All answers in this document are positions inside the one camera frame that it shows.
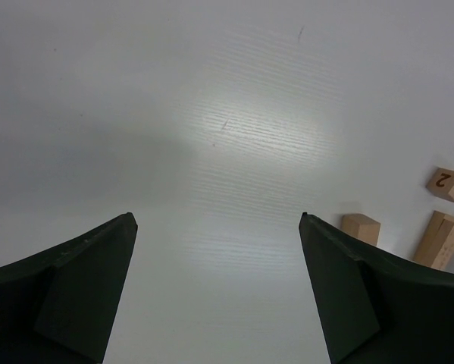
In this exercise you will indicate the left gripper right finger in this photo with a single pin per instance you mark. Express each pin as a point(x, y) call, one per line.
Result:
point(376, 307)

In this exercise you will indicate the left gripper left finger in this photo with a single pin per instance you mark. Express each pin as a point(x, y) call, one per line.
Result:
point(59, 305)

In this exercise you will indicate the long wood block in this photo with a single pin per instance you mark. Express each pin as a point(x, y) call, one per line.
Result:
point(436, 247)
point(361, 227)

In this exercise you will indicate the small wood cube block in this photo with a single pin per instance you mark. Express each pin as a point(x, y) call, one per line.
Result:
point(441, 184)

